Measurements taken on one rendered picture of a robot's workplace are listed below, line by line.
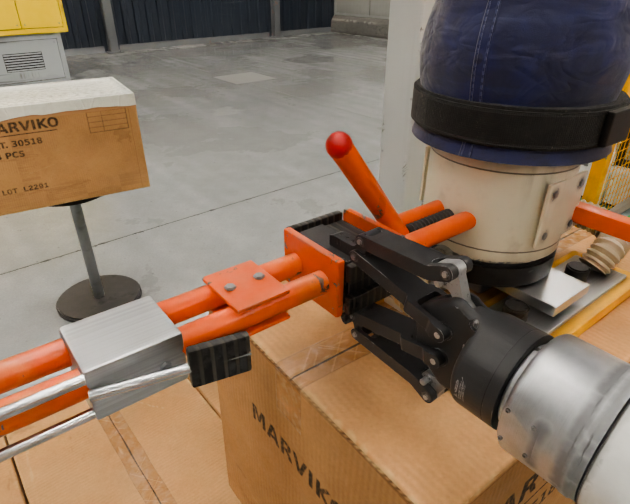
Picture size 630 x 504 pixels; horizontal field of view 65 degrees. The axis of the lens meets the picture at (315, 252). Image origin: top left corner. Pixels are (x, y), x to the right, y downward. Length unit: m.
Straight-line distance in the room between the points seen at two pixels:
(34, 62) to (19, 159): 5.72
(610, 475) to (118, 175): 2.10
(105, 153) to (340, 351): 1.77
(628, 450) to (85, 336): 0.34
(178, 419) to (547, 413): 1.01
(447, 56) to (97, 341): 0.41
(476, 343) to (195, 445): 0.91
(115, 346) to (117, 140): 1.87
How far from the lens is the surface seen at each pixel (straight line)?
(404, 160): 2.08
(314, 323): 0.60
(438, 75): 0.55
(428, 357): 0.39
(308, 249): 0.45
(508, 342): 0.35
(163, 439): 1.21
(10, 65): 7.82
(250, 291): 0.41
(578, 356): 0.34
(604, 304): 0.71
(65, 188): 2.23
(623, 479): 0.32
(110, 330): 0.39
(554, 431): 0.33
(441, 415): 0.51
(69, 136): 2.18
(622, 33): 0.55
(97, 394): 0.36
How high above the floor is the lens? 1.45
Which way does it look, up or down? 30 degrees down
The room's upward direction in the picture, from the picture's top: straight up
